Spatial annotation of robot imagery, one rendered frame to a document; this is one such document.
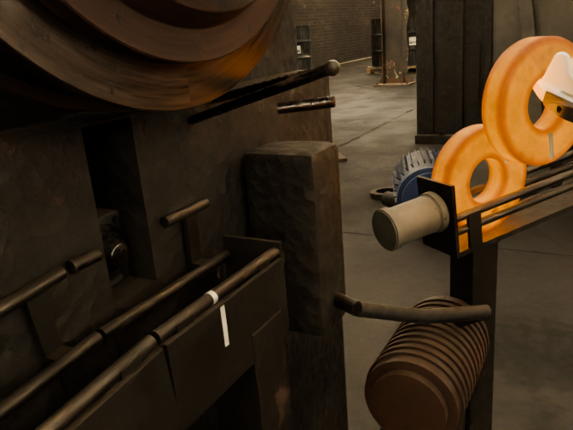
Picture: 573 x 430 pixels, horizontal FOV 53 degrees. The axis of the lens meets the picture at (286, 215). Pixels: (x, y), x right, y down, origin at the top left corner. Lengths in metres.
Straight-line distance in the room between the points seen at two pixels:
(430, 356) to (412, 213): 0.19
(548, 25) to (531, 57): 2.35
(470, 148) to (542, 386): 0.98
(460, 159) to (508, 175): 0.10
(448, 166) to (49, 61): 0.57
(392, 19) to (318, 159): 8.72
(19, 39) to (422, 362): 0.58
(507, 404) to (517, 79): 1.04
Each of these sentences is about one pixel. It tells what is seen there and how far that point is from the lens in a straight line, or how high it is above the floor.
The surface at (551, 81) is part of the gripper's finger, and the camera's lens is 0.75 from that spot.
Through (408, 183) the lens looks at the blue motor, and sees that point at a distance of 2.52.
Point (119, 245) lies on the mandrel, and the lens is 0.58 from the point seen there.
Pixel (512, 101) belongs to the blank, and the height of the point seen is 0.83.
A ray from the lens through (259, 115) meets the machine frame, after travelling 0.75.
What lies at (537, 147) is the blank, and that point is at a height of 0.77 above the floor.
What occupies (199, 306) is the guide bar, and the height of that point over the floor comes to 0.71.
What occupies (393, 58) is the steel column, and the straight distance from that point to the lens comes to 9.38.
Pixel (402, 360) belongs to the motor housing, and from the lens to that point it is 0.75.
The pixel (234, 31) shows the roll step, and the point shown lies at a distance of 0.50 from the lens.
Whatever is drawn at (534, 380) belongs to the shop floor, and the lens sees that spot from 1.72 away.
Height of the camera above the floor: 0.93
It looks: 18 degrees down
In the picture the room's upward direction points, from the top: 5 degrees counter-clockwise
